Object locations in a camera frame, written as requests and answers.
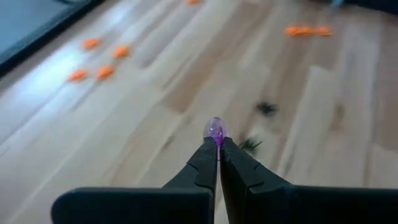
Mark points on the black aluminium table frame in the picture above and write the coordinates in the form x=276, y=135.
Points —
x=46, y=35

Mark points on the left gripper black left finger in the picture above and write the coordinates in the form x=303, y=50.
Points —
x=155, y=205

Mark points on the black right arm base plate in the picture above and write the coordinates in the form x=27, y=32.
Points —
x=373, y=6

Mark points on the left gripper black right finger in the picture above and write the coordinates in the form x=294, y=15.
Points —
x=295, y=205

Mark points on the purple translucent witch hat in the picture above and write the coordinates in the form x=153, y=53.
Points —
x=215, y=129

